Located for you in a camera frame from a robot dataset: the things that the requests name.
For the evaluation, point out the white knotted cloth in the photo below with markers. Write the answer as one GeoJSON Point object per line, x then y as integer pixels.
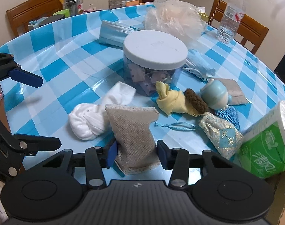
{"type": "Point", "coordinates": [88, 121]}

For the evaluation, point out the yellow cloth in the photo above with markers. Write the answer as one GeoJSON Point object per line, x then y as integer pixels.
{"type": "Point", "coordinates": [173, 101]}

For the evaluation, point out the clear plastic water bottle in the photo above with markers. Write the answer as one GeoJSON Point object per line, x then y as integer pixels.
{"type": "Point", "coordinates": [233, 14]}

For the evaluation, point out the light blue round toy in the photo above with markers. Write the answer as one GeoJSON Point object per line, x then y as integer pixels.
{"type": "Point", "coordinates": [215, 95]}

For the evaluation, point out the wooden chair far left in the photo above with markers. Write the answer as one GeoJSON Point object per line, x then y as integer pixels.
{"type": "Point", "coordinates": [20, 15]}

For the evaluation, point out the jar with white lid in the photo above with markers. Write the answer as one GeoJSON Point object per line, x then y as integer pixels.
{"type": "Point", "coordinates": [150, 56]}

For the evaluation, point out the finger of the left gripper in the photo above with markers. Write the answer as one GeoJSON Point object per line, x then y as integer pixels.
{"type": "Point", "coordinates": [26, 78]}
{"type": "Point", "coordinates": [38, 143]}

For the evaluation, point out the crumpled blue face mask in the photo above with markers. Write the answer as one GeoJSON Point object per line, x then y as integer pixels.
{"type": "Point", "coordinates": [198, 66]}

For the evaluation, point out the brown knitted scrunchie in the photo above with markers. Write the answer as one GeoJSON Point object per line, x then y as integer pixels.
{"type": "Point", "coordinates": [196, 101]}

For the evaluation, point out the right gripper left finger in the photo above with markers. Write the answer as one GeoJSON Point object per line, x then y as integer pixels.
{"type": "Point", "coordinates": [93, 160]}

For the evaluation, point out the green bowl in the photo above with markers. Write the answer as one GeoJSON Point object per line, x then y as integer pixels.
{"type": "Point", "coordinates": [64, 12]}

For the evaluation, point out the stack of blue face masks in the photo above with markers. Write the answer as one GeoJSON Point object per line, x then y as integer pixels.
{"type": "Point", "coordinates": [114, 33]}

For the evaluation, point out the grey fabric pouch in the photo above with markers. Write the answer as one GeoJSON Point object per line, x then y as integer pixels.
{"type": "Point", "coordinates": [234, 90]}

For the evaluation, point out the green wrapped toilet paper roll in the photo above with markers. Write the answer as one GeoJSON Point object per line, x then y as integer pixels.
{"type": "Point", "coordinates": [263, 150]}

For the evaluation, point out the beige mesh sachet bag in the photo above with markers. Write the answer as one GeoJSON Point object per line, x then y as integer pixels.
{"type": "Point", "coordinates": [131, 128]}

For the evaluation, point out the blue checkered tablecloth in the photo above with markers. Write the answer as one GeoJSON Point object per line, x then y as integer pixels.
{"type": "Point", "coordinates": [76, 69]}

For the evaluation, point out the wooden chair behind bottle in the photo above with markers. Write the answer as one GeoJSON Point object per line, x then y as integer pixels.
{"type": "Point", "coordinates": [249, 29]}

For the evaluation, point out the pink mesh bath pouf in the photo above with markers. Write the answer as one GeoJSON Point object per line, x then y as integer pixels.
{"type": "Point", "coordinates": [178, 18]}

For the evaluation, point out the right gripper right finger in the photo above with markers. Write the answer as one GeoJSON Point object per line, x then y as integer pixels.
{"type": "Point", "coordinates": [179, 161]}

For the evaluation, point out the blue brocade sachet pouch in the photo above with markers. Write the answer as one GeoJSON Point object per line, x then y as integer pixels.
{"type": "Point", "coordinates": [223, 134]}

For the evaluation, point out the black round lid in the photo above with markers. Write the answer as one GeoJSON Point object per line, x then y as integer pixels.
{"type": "Point", "coordinates": [51, 19]}

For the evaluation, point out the yellow tissue box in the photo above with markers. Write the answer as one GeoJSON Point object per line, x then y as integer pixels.
{"type": "Point", "coordinates": [202, 13]}

